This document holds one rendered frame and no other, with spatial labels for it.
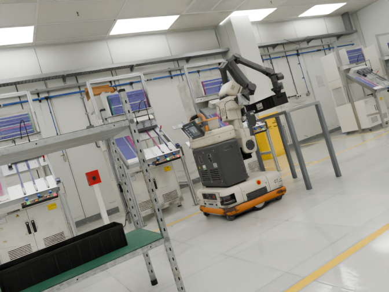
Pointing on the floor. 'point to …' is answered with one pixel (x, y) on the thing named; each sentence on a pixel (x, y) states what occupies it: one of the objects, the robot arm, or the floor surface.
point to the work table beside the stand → (298, 142)
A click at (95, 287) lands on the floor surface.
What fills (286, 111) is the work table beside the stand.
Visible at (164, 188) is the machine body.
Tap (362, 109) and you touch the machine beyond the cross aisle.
